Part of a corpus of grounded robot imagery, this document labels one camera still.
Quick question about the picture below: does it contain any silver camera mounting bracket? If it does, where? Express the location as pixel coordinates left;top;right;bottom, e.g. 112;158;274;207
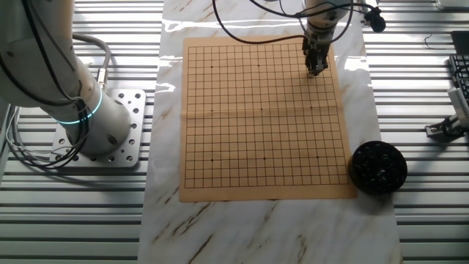
424;113;463;139

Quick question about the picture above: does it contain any tan go board mat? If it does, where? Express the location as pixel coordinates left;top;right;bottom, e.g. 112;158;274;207
178;34;358;203

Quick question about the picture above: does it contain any thick black cable loop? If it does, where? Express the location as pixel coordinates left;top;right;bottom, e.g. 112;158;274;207
211;0;307;45

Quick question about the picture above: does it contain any silver camera on bracket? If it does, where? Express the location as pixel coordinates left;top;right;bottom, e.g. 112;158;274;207
446;86;469;124

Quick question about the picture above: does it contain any black flat box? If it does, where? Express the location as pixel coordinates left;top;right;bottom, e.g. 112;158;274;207
450;30;469;56

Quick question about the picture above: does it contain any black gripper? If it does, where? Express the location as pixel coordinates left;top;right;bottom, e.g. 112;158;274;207
301;32;332;76

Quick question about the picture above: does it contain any dark thin gripper cable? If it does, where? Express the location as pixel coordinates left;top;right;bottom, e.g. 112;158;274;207
298;0;355;45

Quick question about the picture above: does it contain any white marble pattern mat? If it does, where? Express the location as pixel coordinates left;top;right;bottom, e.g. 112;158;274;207
137;0;404;264

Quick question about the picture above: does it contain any black cable strap bundle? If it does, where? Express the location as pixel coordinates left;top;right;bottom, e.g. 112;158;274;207
363;7;387;34

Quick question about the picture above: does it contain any black round stone bowl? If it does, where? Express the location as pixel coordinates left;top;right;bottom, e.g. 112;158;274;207
347;140;408;196

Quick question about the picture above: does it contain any grey device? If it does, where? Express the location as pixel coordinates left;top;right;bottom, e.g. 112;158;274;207
435;0;469;11

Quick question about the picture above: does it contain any grey cable with metal connector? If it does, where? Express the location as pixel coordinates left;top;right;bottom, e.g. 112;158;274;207
72;32;112;92

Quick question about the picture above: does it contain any black computer keyboard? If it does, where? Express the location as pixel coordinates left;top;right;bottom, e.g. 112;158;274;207
448;54;469;106

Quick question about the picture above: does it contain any black camera cable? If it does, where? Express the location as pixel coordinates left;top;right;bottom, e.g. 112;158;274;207
247;0;374;19

